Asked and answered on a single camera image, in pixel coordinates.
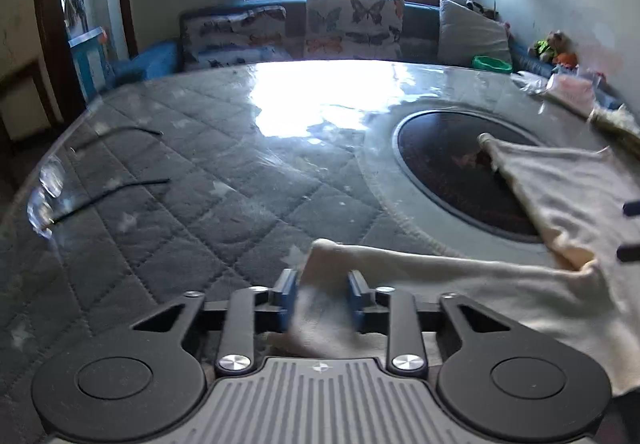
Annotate cream white garment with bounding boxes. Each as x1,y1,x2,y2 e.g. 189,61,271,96
268,134,639,395

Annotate folded cream clothes pile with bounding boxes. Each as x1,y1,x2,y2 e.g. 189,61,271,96
588,104,640,158

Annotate pink item in bag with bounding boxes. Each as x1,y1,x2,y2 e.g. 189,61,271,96
544,73,606,119

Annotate clear plastic bag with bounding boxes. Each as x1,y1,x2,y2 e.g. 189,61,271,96
510,71,549,96

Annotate plush toy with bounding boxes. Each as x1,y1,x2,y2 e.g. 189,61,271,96
527,31,578,70

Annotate green bowl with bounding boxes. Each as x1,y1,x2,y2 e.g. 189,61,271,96
472,56,513,74

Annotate clear-lens eyeglasses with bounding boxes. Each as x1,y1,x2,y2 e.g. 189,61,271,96
26,124,170,239

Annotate grey pillow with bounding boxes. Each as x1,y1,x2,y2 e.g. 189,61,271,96
437,0,512,66

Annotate left butterfly cushion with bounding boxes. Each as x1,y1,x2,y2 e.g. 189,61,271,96
180,6,293,72

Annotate butterfly cushion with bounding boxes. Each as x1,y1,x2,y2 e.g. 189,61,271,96
303,0,405,60
180,6,293,72

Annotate blue sofa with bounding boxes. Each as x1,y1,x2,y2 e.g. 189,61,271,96
102,0,557,90

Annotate right butterfly cushion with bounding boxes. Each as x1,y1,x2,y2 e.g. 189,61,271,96
303,0,405,60

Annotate blue white cabinet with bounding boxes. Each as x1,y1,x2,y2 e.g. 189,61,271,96
68,26,111,104

